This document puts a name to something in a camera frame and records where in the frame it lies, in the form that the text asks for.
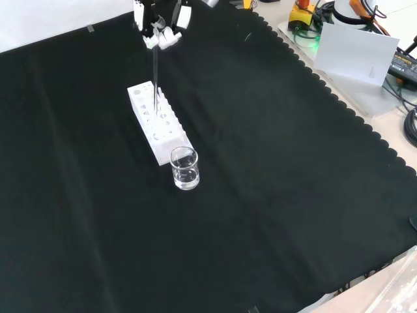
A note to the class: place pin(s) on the clear glass beaker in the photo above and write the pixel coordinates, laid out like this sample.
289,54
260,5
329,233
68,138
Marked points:
185,169

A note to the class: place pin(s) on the pale board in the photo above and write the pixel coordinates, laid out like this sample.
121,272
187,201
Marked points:
355,52

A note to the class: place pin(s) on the grey base plate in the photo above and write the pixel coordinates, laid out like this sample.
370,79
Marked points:
368,98

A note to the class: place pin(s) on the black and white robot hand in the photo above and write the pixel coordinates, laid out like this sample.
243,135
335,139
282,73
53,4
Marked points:
153,19

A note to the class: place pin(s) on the black power adapter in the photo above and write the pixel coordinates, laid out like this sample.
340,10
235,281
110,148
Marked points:
404,65

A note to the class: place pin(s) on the grey tape piece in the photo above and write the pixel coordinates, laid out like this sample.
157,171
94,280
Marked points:
91,28

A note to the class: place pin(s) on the black bench cloth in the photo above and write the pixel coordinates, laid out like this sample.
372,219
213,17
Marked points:
228,195

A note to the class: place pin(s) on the yellow stop button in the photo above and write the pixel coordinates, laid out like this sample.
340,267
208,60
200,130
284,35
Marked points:
301,16

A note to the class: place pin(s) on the hex key set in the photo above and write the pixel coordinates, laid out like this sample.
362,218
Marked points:
243,4

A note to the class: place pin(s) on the white test tube rack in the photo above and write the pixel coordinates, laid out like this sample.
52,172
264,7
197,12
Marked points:
163,137

